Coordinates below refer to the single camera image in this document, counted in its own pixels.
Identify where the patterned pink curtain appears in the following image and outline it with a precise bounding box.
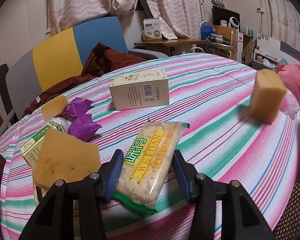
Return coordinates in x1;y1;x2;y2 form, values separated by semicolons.
46;0;199;40

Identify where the grey yellow blue chair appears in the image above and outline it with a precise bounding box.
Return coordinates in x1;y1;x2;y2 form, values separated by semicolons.
0;16;166;119

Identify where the wooden desk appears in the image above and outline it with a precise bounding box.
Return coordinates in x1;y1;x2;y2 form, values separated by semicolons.
134;38;206;56

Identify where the pink plush toy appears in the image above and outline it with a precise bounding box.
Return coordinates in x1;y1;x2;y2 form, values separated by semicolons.
280;93;300;119

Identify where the striped bed cover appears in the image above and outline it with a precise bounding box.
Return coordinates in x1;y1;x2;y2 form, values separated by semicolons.
0;53;300;239

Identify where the purple wrapper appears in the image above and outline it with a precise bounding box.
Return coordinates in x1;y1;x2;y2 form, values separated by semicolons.
62;98;102;142

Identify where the large yellow sponge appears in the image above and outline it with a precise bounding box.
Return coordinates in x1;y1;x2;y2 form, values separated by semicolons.
32;128;100;190

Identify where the white round fan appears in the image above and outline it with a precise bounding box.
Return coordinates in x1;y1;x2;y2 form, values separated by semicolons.
229;16;240;30

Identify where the white cardboard box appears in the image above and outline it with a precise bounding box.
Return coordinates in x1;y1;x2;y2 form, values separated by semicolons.
109;69;170;111

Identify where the Weidan cracker packet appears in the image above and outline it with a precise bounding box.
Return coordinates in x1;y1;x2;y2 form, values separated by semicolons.
114;121;190;215

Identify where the green yellow tea box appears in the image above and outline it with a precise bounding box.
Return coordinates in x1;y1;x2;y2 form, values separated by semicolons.
20;118;69;170

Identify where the dark red garment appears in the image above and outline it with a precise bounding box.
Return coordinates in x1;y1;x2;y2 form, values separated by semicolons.
23;43;146;116

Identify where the white blue medicine box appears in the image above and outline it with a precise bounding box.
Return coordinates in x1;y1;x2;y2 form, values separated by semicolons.
143;18;162;41

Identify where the tall yellow sponge block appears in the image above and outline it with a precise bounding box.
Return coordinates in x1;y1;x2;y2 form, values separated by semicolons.
248;69;287;124

